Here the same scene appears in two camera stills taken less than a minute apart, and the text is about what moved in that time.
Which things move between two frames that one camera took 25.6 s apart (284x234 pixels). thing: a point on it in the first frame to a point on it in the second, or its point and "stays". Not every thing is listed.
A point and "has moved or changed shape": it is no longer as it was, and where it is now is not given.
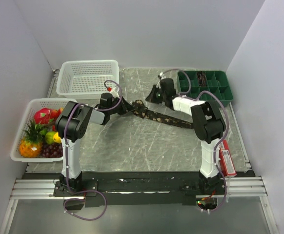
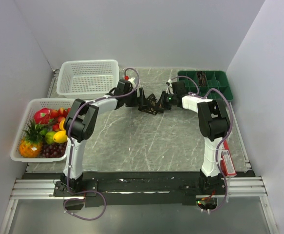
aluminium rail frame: [34, 189] stays
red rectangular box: [226, 160] stays
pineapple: [31, 146] stays
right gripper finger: [155, 95] to [161, 103]
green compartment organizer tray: [205, 86] stays
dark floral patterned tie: [139, 107] has moved or changed shape
